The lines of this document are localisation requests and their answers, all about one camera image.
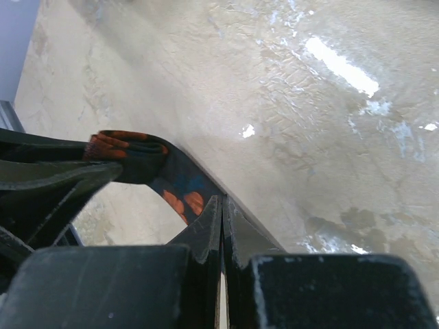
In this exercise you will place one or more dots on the black orange floral tie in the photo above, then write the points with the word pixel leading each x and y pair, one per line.
pixel 153 161

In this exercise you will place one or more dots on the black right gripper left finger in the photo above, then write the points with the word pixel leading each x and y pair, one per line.
pixel 175 285

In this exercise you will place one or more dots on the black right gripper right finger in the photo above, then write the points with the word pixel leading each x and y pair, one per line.
pixel 270 288

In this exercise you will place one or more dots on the aluminium frame rail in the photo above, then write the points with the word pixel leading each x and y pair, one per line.
pixel 9 119

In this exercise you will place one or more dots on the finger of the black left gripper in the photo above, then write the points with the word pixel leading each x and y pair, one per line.
pixel 44 185

